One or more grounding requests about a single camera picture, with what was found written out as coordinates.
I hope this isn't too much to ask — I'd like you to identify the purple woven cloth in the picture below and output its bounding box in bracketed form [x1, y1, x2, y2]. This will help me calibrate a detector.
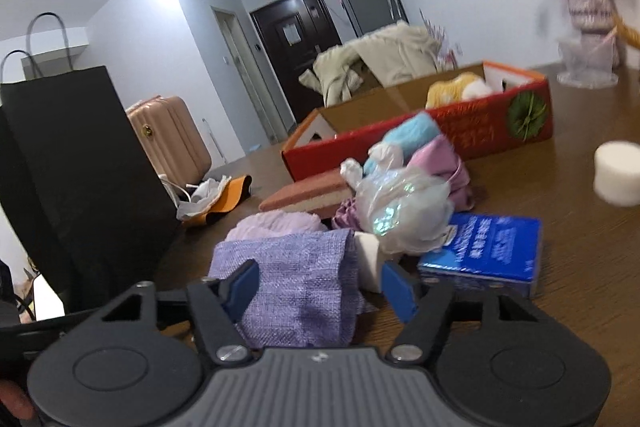
[208, 230, 366, 349]

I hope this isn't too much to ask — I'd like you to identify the blue fluffy plush monster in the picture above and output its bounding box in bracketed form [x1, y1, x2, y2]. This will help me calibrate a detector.
[363, 112, 440, 176]

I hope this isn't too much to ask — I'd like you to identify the person's left hand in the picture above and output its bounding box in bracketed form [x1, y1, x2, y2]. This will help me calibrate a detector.
[0, 381, 36, 421]

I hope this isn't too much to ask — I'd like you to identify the blue tissue pack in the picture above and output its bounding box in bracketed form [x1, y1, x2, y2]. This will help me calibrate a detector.
[418, 212, 542, 298]

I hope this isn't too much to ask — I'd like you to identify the white plastic bag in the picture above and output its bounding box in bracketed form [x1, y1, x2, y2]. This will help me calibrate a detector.
[177, 176, 231, 221]

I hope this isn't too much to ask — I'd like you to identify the red white sponge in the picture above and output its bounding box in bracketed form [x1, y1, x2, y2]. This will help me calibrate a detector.
[259, 169, 354, 219]

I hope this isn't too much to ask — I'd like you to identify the white mop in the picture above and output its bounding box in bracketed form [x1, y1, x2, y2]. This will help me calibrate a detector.
[201, 118, 226, 167]

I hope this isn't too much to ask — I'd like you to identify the pink purple fabric pouch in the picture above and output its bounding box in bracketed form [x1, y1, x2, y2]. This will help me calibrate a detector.
[332, 134, 474, 232]

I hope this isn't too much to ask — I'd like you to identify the pink suitcase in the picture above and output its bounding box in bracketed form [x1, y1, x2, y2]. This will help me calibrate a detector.
[126, 96, 212, 187]

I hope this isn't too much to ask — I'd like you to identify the black paper bag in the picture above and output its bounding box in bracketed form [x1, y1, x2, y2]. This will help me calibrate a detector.
[1, 64, 178, 313]

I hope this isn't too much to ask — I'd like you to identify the red orange cardboard box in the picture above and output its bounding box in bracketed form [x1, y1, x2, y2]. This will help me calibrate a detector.
[281, 61, 553, 181]

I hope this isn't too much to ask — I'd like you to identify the yellow white plush dog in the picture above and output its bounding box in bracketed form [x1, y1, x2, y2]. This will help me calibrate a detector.
[425, 72, 496, 109]

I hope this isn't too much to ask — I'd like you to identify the beige coat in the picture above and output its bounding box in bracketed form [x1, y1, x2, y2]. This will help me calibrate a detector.
[298, 20, 442, 106]

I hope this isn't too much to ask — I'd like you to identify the dark brown entrance door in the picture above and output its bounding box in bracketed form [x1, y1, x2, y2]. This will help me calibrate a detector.
[250, 0, 342, 124]

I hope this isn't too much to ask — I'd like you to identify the pink glass flower vase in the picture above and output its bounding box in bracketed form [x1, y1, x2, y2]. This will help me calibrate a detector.
[558, 0, 618, 90]

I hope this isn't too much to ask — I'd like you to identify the brown plush toy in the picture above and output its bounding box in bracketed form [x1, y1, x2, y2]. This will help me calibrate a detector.
[613, 13, 640, 50]

